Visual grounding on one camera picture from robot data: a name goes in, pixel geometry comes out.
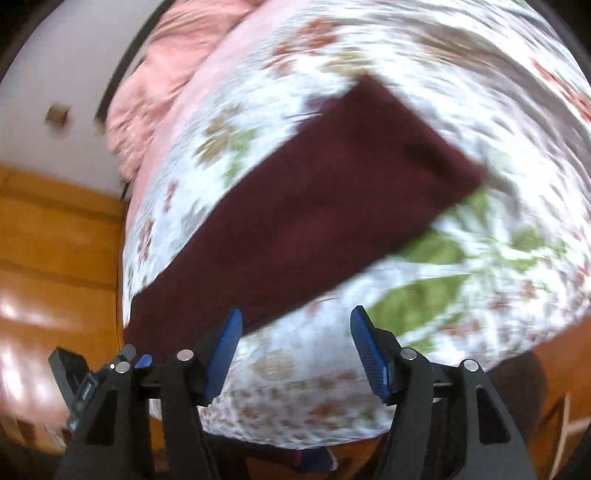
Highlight orange wooden wardrobe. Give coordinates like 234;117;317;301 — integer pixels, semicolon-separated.
0;164;129;462

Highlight pink bed sheet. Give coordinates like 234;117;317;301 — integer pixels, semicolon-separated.
124;0;315;222

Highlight white floral quilt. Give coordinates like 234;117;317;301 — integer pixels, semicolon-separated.
121;0;591;450

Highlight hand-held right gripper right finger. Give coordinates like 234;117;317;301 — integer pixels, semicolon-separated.
349;305;539;480

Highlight wall socket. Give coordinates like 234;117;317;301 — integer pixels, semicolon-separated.
45;104;71;126

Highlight maroon pants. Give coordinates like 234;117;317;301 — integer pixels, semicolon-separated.
124;74;489;366

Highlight dark wooden headboard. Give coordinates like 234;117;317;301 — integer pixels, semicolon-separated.
95;0;172;123

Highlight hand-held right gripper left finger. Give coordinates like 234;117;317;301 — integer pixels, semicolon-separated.
55;308;244;480

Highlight pink fleece blanket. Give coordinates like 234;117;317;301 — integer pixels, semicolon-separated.
105;0;259;183

